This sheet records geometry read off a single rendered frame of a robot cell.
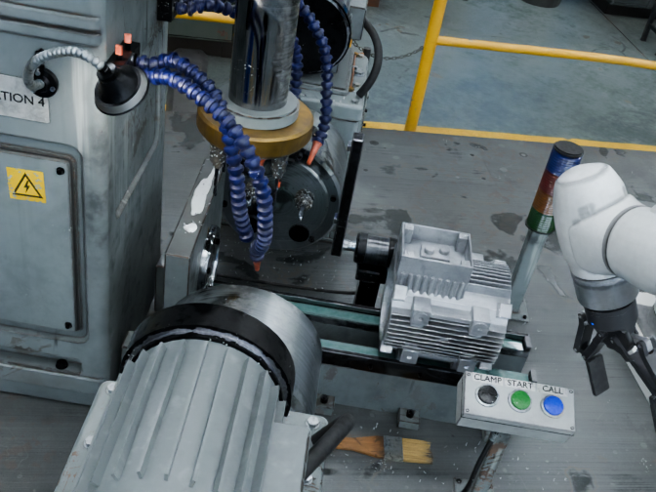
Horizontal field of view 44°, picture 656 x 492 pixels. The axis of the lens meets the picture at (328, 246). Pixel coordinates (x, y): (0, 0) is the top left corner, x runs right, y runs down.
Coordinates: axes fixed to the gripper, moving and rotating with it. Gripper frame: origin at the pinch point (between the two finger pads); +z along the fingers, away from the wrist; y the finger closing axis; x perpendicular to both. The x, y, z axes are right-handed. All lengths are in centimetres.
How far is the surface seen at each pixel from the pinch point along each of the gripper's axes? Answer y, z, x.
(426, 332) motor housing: 22.7, -15.6, 20.2
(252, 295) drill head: 18, -39, 46
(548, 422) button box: -1.5, -7.5, 16.1
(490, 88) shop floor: 316, 55, -188
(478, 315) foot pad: 18.0, -16.5, 12.2
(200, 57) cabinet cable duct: 358, -19, -42
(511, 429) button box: 1.7, -7.3, 20.6
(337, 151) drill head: 60, -38, 11
